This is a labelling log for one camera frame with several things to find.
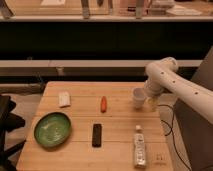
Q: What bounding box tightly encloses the clear plastic bottle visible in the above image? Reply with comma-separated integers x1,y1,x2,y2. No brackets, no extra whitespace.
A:
134,125,146,168

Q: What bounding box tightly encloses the black cable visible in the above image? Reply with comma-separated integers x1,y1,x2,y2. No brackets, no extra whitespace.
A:
157,104,193,171

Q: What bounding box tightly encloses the black remote control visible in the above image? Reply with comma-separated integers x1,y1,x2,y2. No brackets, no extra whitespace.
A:
92,124,102,147

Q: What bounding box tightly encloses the orange carrot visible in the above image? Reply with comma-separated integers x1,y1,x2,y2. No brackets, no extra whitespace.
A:
101,96,107,113

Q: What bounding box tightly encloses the green ceramic bowl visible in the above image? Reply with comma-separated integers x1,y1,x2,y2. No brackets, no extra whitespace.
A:
34,112,72,148

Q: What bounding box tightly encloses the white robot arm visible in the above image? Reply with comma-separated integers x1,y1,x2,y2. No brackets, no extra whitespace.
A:
144,57,213,124

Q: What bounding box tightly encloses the white ceramic cup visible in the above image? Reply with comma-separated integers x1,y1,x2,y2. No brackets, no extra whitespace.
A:
132,87,146,109

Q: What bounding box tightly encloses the black office chair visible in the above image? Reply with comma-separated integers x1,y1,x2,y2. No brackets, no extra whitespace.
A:
0,95,25,171

